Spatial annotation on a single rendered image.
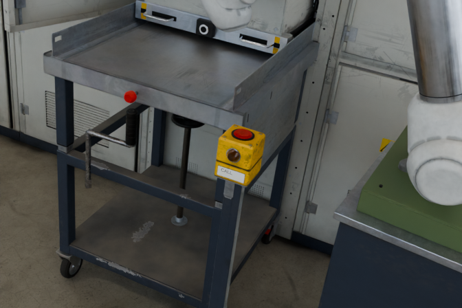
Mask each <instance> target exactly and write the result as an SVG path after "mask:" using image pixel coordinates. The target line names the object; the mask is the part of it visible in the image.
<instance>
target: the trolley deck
mask: <svg viewBox="0 0 462 308"><path fill-rule="evenodd" d="M319 46H320V43H314V42H312V43H310V44H309V45H308V46H307V47H306V48H305V49H304V50H303V51H302V52H301V53H299V55H297V56H296V57H295V58H294V59H293V60H292V61H291V62H290V63H288V64H287V65H286V66H285V67H284V68H283V69H282V70H280V71H279V72H278V73H277V75H275V76H274V77H273V78H272V79H271V80H270V81H269V82H268V83H266V84H265V85H264V86H263V87H262V88H261V89H260V90H258V91H257V92H256V93H255V94H254V95H253V96H252V97H251V98H250V99H249V100H248V101H247V102H246V103H244V104H243V105H242V106H241V107H240V108H239V109H238V110H236V111H235V112H231V111H227V110H224V109H220V107H221V106H222V105H223V104H224V103H225V102H227V101H228V100H229V99H231V97H233V95H234V87H235V86H236V85H238V84H239V83H240V82H241V81H242V80H243V79H245V78H246V77H247V76H249V75H250V74H251V73H252V72H253V71H254V70H256V69H257V68H258V67H260V66H261V65H262V64H263V63H264V62H265V61H267V60H268V59H269V58H271V57H272V56H273V55H274V54H271V53H268V52H264V51H261V50H257V49H252V48H250V47H245V46H242V45H237V44H234V43H229V42H227V41H222V40H219V39H216V38H209V37H206V36H202V35H198V34H195V33H193V32H188V31H185V30H181V29H177V28H174V27H170V26H167V25H162V24H159V23H154V22H151V21H149V22H147V23H145V24H143V25H140V26H138V27H136V28H133V29H132V30H129V31H127V32H125V33H123V34H120V35H118V36H115V37H113V38H111V39H109V40H107V41H105V42H103V43H100V44H98V45H95V46H93V47H91V48H89V49H86V50H85V51H82V52H80V53H78V54H75V55H73V56H70V57H69V58H66V59H65V60H59V59H57V58H52V57H51V55H52V51H51V50H50V51H48V52H45V53H43V72H44V73H45V74H49V75H52V76H55V77H58V78H62V79H65V80H68V81H71V82H74V83H78V84H80V85H84V86H87V87H91V88H93V89H97V90H100V91H103V92H106V93H108V94H112V95H115V96H119V97H121V98H124V94H125V93H126V92H127V91H130V90H131V91H134V92H136V91H137V92H138V95H137V99H136V101H135V102H138V103H141V104H143V105H147V106H150V107H154V108H156V109H160V110H162V111H167V112H169V113H173V114H175V115H178V116H182V117H185V118H188V119H191V120H195V121H198V122H201V123H204V124H208V125H210V126H213V127H217V128H220V129H223V130H226V131H227V130H228V129H229V128H230V127H231V126H232V125H233V124H236V125H239V126H242V127H245V128H249V127H250V126H251V125H252V124H253V123H254V122H255V121H256V120H257V119H258V118H259V117H260V116H261V115H262V114H263V113H264V112H265V111H266V110H267V109H268V108H269V107H270V106H271V105H272V104H273V103H274V102H275V101H276V100H277V99H278V98H279V96H280V95H281V94H282V93H283V92H284V91H285V90H286V89H287V88H288V87H289V86H290V85H291V84H292V83H293V82H294V81H295V80H296V79H297V78H298V77H299V76H300V75H301V74H302V73H303V72H304V71H305V70H306V69H307V68H308V67H309V66H310V65H311V64H312V63H313V62H314V61H315V60H316V59H317V56H318V50H319Z"/></svg>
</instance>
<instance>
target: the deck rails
mask: <svg viewBox="0 0 462 308"><path fill-rule="evenodd" d="M147 22H149V21H147V20H144V19H139V18H136V17H135V2H134V3H131V4H129V5H126V6H123V7H121V8H118V9H116V10H113V11H110V12H108V13H105V14H102V15H100V16H97V17H94V18H92V19H89V20H87V21H83V22H82V23H78V24H76V25H73V26H71V27H67V28H65V29H63V30H60V31H57V32H55V33H52V55H51V57H52V58H57V59H59V60H65V59H66V58H69V57H70V56H73V55H75V54H78V53H80V52H82V51H85V50H87V49H89V48H91V47H93V46H95V45H98V44H100V43H103V42H105V41H107V40H109V39H112V38H113V37H115V36H118V35H120V34H123V33H125V32H127V31H129V30H132V29H133V28H136V27H138V26H140V25H143V24H145V23H147ZM313 30H314V22H313V23H312V24H311V25H310V26H309V27H307V28H306V29H305V30H304V31H302V32H301V33H300V34H299V35H298V36H296V37H295V38H294V39H293V40H291V41H290V42H289V43H288V44H286V46H284V47H283V48H282V49H280V50H279V51H278V52H277V53H275V55H273V56H272V57H271V58H269V59H268V60H267V61H265V62H264V63H263V64H262V65H261V66H260V67H258V68H257V69H256V70H254V71H253V72H252V73H251V74H250V75H249V76H247V77H246V78H245V79H243V80H242V81H241V82H240V83H239V84H238V85H236V86H235V87H234V95H233V97H231V99H229V100H228V101H227V102H225V103H224V104H223V105H222V106H221V107H220V109H224V110H227V111H231V112H235V111H236V110H238V109H239V108H240V107H241V106H242V105H243V104H244V103H246V102H247V101H248V100H249V99H250V98H251V97H252V96H253V95H254V94H255V93H256V92H257V91H258V90H260V89H261V88H262V87H263V86H264V85H265V84H266V83H268V82H269V81H270V80H271V79H272V78H273V77H274V76H275V75H277V73H278V72H279V71H280V70H282V69H283V68H284V67H285V66H286V65H287V64H288V63H290V62H291V61H292V60H293V59H294V58H295V57H296V56H297V55H299V53H301V52H302V51H303V50H304V49H305V48H306V47H307V46H308V45H309V44H310V43H312V40H311V38H312V34H313ZM57 36H60V37H61V40H59V41H56V42H55V37H57ZM239 88H240V91H238V92H237V90H238V89H239Z"/></svg>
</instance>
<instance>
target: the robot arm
mask: <svg viewBox="0 0 462 308"><path fill-rule="evenodd" d="M255 1H256V0H200V2H201V4H202V6H203V8H204V10H205V11H206V14H207V15H208V17H209V19H210V20H211V21H212V23H213V24H214V25H215V26H216V27H217V28H218V29H219V30H222V31H224V32H233V31H237V30H240V29H243V28H245V27H246V26H247V25H248V23H249V22H250V20H251V17H252V8H251V5H252V3H254V2H255ZM407 6H408V16H409V21H410V31H411V36H412V46H413V52H414V57H415V67H416V72H417V82H418V87H419V91H418V92H417V93H416V95H415V96H414V98H413V99H412V100H411V101H410V103H409V105H408V107H407V123H408V158H406V159H403V160H401V161H400V162H399V165H398V168H399V170H401V171H403V172H405V173H408V175H409V178H410V180H411V182H412V184H413V186H414V187H415V189H416V191H417V192H418V193H419V194H420V195H421V196H422V197H423V198H424V199H426V200H428V201H430V202H432V203H435V204H440V205H445V206H455V205H459V204H462V0H407Z"/></svg>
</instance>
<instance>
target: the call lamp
mask: <svg viewBox="0 0 462 308"><path fill-rule="evenodd" d="M226 157H227V158H228V160H230V161H231V162H234V163H236V162H239V160H240V159H241V153H240V152H239V151H238V150H237V149H236V148H229V149H228V150H227V151H226Z"/></svg>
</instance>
